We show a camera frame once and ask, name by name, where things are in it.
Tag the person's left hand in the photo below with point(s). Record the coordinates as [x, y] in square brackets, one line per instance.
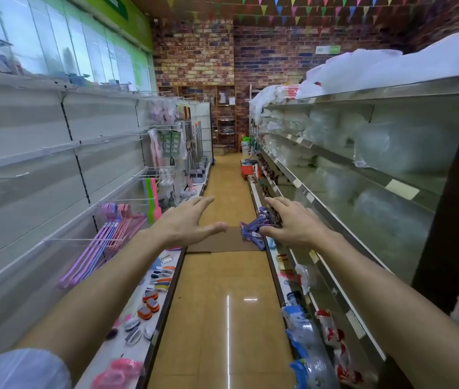
[185, 226]

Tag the person's right hand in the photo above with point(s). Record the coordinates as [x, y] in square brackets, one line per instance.
[298, 226]

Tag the row of pink hangers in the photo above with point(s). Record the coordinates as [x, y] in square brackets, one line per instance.
[126, 226]

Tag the grey store shelf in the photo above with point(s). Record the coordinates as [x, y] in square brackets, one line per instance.
[395, 92]

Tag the white display rack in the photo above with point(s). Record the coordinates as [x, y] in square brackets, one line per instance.
[19, 117]

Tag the person's left forearm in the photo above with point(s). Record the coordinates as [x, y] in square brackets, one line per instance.
[104, 295]

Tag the person's right forearm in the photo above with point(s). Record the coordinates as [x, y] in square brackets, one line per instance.
[395, 311]

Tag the person's white sleeve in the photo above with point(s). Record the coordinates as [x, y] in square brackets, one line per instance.
[19, 370]

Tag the flattened brown cardboard box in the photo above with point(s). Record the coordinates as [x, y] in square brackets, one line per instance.
[221, 241]

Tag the green and pink hanging goods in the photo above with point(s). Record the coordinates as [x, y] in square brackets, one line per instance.
[152, 200]

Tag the small brown cardboard box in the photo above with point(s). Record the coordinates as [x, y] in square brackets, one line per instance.
[219, 150]

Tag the hanging packaged goods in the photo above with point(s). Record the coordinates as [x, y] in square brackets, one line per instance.
[170, 143]

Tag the row of scrub brushes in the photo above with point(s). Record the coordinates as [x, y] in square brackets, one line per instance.
[152, 305]

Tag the pile of blue packets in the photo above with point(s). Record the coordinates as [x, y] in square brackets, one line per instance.
[294, 316]

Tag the white bucket stack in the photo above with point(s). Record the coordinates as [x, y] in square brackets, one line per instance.
[245, 147]

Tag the pile of red white packets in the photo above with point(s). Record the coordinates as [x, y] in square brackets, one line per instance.
[328, 328]

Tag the clear plastic wrapped goods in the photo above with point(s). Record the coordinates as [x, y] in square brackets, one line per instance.
[399, 147]

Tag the pink plastic item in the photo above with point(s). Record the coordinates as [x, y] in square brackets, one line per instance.
[126, 366]

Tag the small green sign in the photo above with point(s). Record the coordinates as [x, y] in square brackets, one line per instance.
[328, 50]

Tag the pile of white plastic bags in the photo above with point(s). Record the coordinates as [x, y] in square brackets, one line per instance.
[436, 56]

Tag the green wall sign board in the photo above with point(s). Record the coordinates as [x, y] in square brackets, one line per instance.
[132, 24]

